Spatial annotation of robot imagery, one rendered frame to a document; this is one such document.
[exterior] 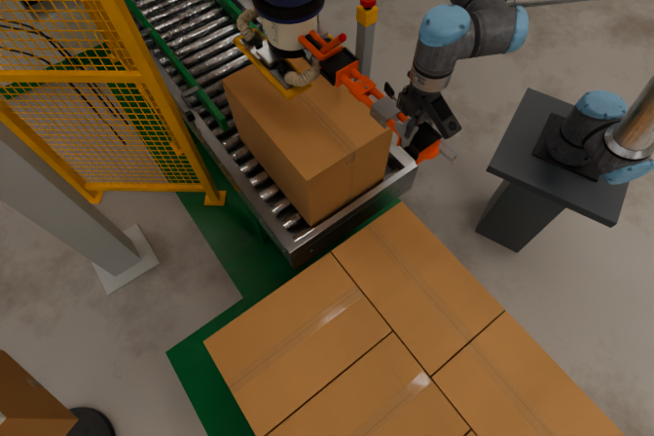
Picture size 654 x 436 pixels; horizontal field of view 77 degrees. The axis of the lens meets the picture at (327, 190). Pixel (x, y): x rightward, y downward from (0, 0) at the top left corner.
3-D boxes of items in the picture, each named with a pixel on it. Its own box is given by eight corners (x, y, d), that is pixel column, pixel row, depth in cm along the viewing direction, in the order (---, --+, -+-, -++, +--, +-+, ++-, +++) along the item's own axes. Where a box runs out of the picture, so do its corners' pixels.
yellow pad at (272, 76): (233, 43, 147) (230, 31, 142) (256, 31, 150) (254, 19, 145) (287, 101, 134) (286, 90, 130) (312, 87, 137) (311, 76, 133)
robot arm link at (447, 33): (482, 27, 78) (431, 35, 77) (463, 76, 89) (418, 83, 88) (464, -3, 82) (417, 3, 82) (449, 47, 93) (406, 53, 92)
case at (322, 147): (240, 139, 200) (220, 79, 165) (307, 101, 211) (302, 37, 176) (311, 229, 175) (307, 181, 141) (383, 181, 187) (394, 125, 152)
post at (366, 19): (348, 143, 265) (356, 6, 178) (357, 137, 267) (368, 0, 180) (355, 150, 262) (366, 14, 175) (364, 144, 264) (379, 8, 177)
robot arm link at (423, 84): (462, 67, 90) (430, 87, 87) (456, 83, 94) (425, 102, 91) (433, 45, 94) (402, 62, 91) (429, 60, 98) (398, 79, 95)
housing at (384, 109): (368, 115, 119) (370, 104, 115) (385, 103, 121) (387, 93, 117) (384, 130, 116) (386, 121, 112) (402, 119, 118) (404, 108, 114)
